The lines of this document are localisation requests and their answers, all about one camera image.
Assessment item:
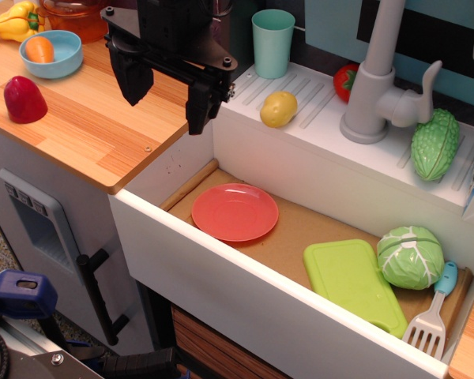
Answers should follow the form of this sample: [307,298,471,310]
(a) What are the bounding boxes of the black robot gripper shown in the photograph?
[100,1,238,135]

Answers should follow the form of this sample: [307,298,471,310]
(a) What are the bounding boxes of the yellow toy potato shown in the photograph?
[260,91,298,128]

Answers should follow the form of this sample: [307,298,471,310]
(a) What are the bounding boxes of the red plastic plate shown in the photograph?
[191,183,279,242]

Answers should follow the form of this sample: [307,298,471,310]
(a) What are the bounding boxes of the light blue bowl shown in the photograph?
[19,30,83,79]

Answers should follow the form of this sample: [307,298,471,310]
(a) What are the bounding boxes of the orange transparent pot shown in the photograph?
[39,0,109,43]

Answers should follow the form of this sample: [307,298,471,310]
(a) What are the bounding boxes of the teal plastic cup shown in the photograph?
[251,9,295,79]

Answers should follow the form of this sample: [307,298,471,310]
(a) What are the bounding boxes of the orange toy carrot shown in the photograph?
[24,36,55,63]

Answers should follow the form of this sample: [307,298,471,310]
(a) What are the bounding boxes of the dark red toy vegetable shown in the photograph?
[3,76,48,124]

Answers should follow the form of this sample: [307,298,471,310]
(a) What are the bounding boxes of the white toy sink basin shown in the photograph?
[110,65,474,378]

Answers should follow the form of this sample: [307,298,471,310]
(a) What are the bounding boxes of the yellow toy bell pepper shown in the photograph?
[0,1,45,43]

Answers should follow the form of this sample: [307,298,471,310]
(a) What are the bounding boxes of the red toy tomato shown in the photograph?
[333,63,359,103]

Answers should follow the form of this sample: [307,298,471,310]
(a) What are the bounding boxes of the grey oven control panel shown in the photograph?
[0,168,84,287]

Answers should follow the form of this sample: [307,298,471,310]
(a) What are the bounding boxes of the grey toy faucet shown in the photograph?
[340,1,442,144]

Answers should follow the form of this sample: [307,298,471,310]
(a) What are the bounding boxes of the lime green cutting board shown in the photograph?
[303,239,408,339]

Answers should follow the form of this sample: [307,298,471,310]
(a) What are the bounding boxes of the blue clamp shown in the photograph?
[0,269,58,319]

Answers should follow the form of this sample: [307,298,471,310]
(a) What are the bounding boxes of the green toy bitter gourd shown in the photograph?
[411,108,460,182]

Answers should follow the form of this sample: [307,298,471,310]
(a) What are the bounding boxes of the green toy cabbage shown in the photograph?
[377,226,445,291]

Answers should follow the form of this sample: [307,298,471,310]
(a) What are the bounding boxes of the black oven door handle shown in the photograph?
[76,249,130,346]

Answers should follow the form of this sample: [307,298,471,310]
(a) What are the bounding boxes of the grey metal bracket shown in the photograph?
[0,317,100,378]

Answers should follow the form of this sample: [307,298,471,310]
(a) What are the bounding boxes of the white spatula blue handle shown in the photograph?
[402,261,458,360]

